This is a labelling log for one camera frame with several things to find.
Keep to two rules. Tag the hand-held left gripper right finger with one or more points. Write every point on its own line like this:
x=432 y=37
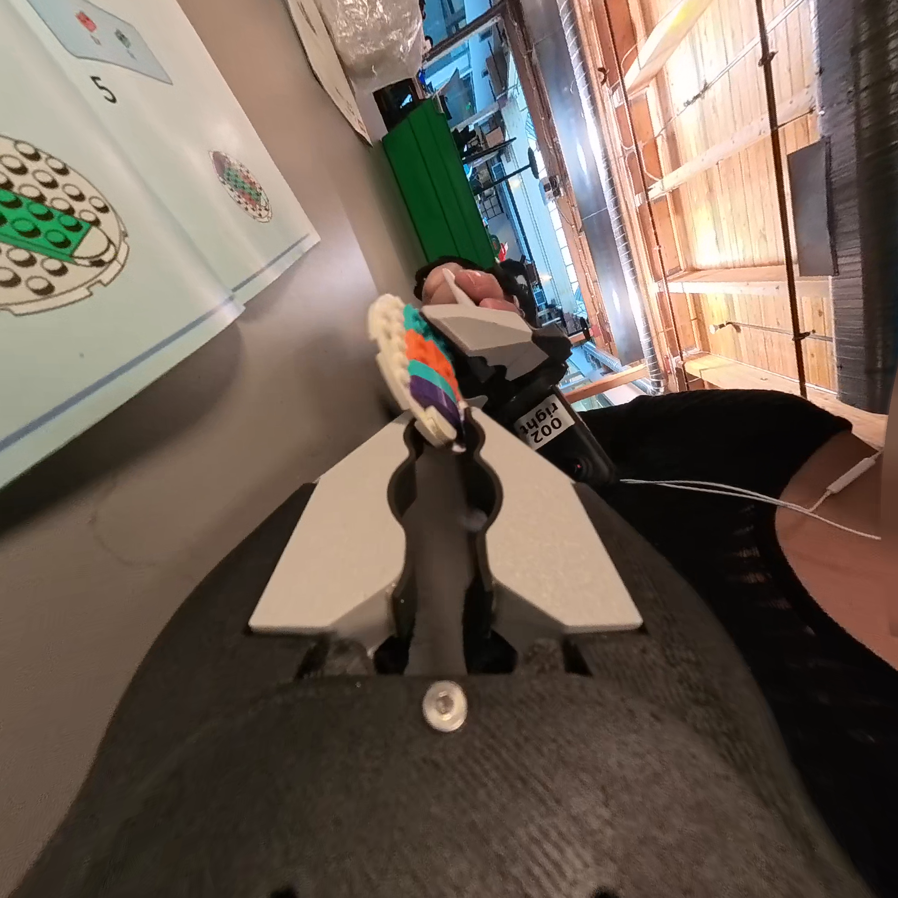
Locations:
x=554 y=561

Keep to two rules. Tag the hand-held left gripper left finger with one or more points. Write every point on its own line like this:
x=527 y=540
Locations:
x=330 y=561

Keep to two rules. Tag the open light blue instruction booklet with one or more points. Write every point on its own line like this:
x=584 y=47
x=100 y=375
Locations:
x=175 y=245

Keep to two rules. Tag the closed white instruction booklet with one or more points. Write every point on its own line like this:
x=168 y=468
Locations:
x=330 y=84

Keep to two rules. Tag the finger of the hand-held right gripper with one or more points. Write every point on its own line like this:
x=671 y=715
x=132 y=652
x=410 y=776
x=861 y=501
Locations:
x=491 y=337

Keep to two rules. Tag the person's right hand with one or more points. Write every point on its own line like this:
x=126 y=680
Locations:
x=484 y=284

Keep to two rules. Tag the person's black sweater torso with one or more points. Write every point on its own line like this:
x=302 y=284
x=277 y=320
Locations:
x=758 y=631

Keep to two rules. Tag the round white lego plate build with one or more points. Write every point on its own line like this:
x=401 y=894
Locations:
x=421 y=365

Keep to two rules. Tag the green plastic bin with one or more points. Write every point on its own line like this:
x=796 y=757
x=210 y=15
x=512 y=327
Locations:
x=435 y=189

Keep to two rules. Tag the clear plastic bag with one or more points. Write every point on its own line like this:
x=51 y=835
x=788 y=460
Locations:
x=372 y=35

